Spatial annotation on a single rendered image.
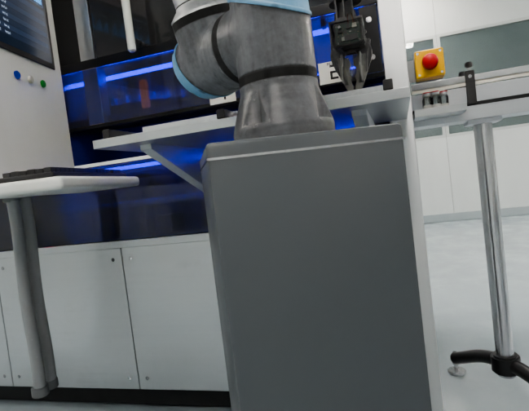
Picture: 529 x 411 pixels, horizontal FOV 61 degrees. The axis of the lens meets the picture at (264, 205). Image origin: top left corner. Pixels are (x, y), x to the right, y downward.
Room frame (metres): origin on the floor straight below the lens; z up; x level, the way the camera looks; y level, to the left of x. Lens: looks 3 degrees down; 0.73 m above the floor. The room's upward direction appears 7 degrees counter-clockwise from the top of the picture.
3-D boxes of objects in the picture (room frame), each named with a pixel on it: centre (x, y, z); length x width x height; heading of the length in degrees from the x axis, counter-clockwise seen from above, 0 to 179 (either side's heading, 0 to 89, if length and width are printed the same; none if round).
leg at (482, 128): (1.32, -0.66, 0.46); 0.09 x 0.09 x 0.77; 73
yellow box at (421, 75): (1.22, -0.49, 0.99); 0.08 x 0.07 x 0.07; 163
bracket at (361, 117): (1.08, -0.27, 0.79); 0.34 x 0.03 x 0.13; 163
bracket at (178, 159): (1.23, 0.21, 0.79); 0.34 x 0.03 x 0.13; 163
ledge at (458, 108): (1.26, -0.51, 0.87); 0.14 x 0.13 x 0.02; 163
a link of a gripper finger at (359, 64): (0.99, -0.24, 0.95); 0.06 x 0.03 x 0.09; 163
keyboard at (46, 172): (1.20, 0.50, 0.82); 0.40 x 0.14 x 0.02; 174
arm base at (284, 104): (0.67, -0.04, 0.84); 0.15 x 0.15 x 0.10
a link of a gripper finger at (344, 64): (1.00, -0.21, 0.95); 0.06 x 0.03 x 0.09; 163
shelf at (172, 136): (1.17, -0.03, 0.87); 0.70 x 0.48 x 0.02; 73
